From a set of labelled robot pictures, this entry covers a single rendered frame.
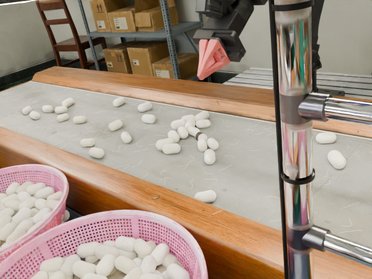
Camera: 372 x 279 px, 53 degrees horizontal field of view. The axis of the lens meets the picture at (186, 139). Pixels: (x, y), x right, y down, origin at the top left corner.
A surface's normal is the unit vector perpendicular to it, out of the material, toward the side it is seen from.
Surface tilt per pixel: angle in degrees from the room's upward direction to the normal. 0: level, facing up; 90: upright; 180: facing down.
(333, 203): 0
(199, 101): 45
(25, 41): 90
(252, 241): 0
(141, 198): 0
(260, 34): 90
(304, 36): 90
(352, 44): 90
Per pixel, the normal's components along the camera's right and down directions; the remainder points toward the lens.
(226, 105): -0.57, -0.32
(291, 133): -0.51, 0.46
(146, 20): -0.73, 0.25
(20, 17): 0.75, 0.18
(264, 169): -0.16, -0.88
